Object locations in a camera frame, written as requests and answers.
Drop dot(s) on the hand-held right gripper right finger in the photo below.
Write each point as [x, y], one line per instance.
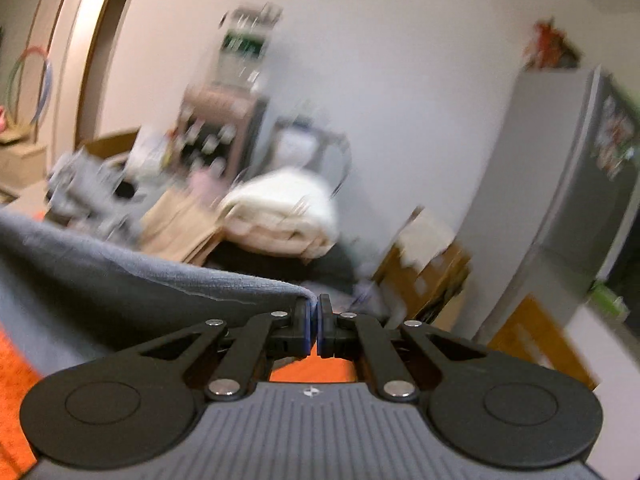
[324, 327]

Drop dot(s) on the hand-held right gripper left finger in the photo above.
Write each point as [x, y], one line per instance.
[306, 327]

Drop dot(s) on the black cloth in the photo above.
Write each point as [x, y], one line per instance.
[280, 267]

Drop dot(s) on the beige cloth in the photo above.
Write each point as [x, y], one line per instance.
[175, 225]

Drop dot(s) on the white metal-framed chair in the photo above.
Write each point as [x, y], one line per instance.
[300, 145]

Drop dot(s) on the wooden framed panel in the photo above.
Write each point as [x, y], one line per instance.
[540, 345]

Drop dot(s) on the brown shelf unit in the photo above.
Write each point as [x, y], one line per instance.
[220, 115]

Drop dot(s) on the grey refrigerator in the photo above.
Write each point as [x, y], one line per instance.
[530, 185]

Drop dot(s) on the crumpled grey garment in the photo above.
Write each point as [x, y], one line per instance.
[85, 190]

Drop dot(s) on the green object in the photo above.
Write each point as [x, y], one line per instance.
[610, 300]

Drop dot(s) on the orange patterned mat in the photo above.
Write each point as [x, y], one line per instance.
[15, 385]

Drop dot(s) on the low cardboard box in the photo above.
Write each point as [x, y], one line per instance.
[20, 160]

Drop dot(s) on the wooden door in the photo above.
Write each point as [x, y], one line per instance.
[102, 60]

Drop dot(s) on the colourful fridge magnets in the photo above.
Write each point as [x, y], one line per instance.
[617, 135]

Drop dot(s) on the colourful hula hoop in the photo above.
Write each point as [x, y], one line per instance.
[47, 80]

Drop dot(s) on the red things on refrigerator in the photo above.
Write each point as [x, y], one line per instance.
[550, 45]

